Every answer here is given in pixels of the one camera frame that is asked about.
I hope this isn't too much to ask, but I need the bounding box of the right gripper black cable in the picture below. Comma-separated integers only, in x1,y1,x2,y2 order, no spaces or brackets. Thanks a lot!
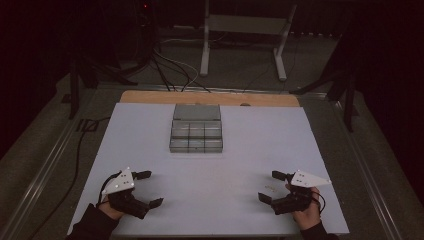
311,190,327,215

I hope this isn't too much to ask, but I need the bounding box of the black tripod stand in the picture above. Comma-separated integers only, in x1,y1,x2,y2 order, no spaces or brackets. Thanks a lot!
68,49,139,120
289,43,360,133

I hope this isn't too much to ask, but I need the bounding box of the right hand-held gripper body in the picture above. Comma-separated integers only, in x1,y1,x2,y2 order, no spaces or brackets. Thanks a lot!
271,169,332,216

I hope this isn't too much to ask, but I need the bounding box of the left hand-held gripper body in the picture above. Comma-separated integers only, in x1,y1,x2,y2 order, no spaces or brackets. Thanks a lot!
100,167,151,220

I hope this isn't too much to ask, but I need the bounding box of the person's right hand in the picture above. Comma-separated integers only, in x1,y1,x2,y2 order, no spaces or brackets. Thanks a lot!
284,183,323,231

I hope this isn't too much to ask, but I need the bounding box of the black floor cable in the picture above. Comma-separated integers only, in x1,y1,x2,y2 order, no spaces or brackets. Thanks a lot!
29,116,112,240

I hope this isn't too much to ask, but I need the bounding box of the white floor cable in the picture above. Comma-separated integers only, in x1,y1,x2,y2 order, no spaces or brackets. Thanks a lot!
153,38,201,92

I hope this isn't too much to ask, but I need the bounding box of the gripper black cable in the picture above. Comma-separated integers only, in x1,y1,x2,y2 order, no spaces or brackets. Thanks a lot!
96,172,122,206
311,190,327,215

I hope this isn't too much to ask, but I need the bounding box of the white table cover sheet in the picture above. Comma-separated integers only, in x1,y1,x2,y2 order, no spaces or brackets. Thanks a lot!
67,102,350,236

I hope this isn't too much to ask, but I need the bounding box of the metal floor rail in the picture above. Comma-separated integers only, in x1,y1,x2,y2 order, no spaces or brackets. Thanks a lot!
0,118,79,240
333,99,403,240

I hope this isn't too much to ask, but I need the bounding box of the white metal stand frame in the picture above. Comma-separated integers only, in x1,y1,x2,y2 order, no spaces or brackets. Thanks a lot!
199,0,298,82

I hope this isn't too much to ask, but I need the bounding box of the person's left hand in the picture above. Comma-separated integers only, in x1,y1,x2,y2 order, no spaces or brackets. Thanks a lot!
98,194,126,222

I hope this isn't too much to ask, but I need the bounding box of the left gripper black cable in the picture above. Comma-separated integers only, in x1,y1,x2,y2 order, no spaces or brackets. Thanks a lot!
96,172,122,206

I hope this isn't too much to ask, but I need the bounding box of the clear plastic compartment box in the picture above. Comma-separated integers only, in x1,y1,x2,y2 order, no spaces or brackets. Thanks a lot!
168,103,224,154

